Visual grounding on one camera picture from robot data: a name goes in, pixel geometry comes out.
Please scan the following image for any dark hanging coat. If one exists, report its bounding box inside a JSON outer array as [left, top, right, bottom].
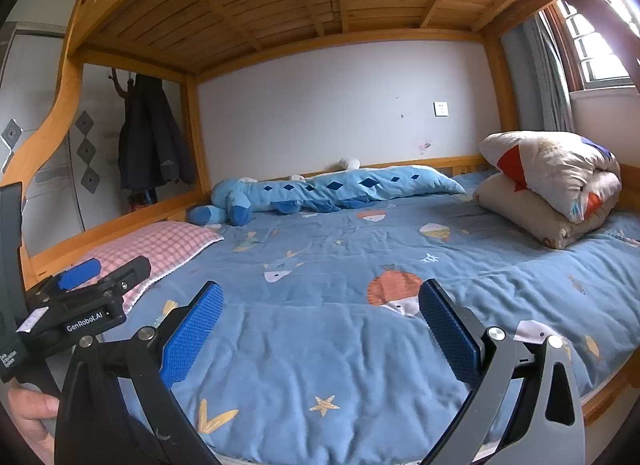
[[118, 74, 197, 190]]

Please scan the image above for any long blue plush pillow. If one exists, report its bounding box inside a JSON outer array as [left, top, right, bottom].
[[187, 165, 466, 226]]

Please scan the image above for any folded cream printed quilt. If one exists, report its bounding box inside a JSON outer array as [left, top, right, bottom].
[[472, 131, 623, 250]]

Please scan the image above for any pink plaid pillow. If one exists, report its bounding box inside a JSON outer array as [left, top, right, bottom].
[[70, 221, 225, 313]]

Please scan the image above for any white wardrobe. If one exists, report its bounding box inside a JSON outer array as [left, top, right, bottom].
[[0, 25, 126, 256]]

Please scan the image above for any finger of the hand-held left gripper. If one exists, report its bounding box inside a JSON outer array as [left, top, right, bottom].
[[35, 259, 102, 301], [65, 256, 152, 303]]

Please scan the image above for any white grey plush toy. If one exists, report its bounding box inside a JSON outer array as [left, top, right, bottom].
[[290, 157, 362, 180]]

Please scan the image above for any window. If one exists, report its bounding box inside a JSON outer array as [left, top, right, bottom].
[[542, 0, 640, 92]]

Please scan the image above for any wooden coat rack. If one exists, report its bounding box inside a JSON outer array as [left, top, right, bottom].
[[109, 67, 136, 96]]

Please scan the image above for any person's left hand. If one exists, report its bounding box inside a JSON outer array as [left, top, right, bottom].
[[7, 385, 62, 463]]

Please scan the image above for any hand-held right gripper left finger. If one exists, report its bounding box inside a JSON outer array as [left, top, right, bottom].
[[54, 281, 226, 465]]

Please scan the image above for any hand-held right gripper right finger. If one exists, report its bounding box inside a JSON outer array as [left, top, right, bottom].
[[417, 279, 586, 465]]

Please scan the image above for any grey curtain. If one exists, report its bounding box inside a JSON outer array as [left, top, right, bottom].
[[520, 10, 573, 133]]

